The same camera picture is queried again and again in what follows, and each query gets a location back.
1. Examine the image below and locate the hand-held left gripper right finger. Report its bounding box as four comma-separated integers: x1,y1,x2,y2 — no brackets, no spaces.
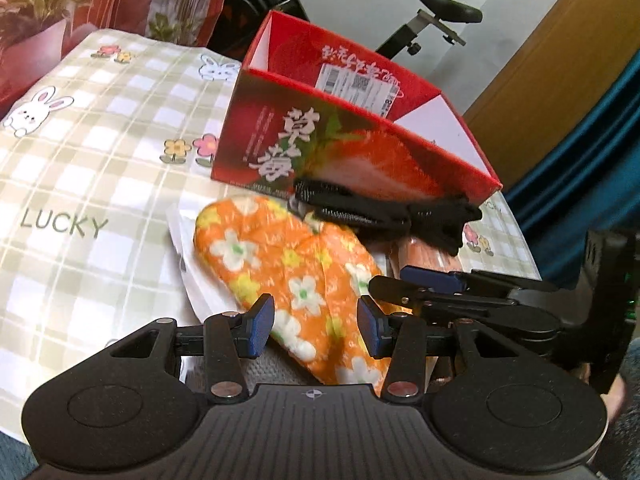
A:
356,295,507,403

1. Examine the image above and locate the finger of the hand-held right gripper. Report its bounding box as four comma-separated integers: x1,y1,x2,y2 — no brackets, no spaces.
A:
399,265,559,295
368,275,521,318

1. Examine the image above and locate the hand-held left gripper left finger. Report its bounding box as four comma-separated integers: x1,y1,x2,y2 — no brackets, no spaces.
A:
106,293,276,404

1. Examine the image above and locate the orange floral oven mitt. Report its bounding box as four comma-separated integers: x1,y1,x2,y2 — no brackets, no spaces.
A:
194,194,396,400

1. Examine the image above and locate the red strawberry print box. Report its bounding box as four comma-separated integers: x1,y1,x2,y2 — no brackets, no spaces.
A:
210,9,503,211

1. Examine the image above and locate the grey cloth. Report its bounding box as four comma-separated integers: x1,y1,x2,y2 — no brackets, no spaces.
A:
239,342,321,387

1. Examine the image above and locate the teal curtain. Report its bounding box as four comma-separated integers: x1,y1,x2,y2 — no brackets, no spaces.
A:
502,50,640,291

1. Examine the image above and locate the checked bunny print tablecloth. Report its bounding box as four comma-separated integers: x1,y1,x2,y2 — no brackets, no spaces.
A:
0,27,543,448

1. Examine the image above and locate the wooden door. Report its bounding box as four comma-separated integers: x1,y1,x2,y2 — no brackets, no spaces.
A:
460,0,640,133

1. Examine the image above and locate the black exercise bike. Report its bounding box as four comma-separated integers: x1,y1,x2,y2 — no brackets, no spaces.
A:
220,0,484,63

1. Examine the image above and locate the red floral printed cloth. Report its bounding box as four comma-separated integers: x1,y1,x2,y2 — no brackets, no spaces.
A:
0,0,238,106

